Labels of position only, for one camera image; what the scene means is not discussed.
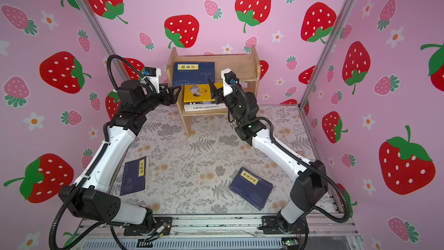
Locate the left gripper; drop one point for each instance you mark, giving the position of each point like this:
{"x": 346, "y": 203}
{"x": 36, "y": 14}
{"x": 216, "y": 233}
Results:
{"x": 163, "y": 97}

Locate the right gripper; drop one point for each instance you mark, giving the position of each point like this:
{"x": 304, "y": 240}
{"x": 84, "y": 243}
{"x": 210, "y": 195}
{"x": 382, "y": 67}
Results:
{"x": 216, "y": 94}

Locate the blue book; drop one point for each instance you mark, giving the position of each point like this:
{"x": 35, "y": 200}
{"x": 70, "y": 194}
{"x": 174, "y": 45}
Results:
{"x": 251, "y": 188}
{"x": 189, "y": 73}

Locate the yellow cartoon cover book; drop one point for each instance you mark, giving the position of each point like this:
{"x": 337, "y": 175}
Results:
{"x": 197, "y": 94}

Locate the white hardcover book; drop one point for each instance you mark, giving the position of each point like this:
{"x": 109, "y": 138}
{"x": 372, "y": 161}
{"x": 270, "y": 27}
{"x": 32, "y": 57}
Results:
{"x": 194, "y": 107}

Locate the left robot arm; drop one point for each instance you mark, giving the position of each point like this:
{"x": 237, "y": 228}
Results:
{"x": 88, "y": 197}

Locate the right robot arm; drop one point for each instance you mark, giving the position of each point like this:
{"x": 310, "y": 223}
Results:
{"x": 308, "y": 185}

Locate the wooden two-tier shelf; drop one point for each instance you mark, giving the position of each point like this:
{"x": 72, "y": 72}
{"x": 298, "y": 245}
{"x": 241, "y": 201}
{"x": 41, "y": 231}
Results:
{"x": 245, "y": 66}

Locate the dark purple book left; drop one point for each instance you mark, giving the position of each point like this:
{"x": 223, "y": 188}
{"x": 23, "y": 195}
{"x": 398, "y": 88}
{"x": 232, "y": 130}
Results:
{"x": 134, "y": 178}

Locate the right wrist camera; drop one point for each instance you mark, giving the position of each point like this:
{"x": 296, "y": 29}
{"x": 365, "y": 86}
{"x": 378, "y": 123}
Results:
{"x": 230, "y": 81}

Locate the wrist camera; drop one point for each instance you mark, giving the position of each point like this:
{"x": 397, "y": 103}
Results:
{"x": 151, "y": 78}
{"x": 230, "y": 81}

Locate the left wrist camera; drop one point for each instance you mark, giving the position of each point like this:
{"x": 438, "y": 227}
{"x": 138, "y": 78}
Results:
{"x": 151, "y": 78}

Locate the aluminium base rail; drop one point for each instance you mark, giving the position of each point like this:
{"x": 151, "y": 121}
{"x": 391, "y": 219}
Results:
{"x": 229, "y": 232}

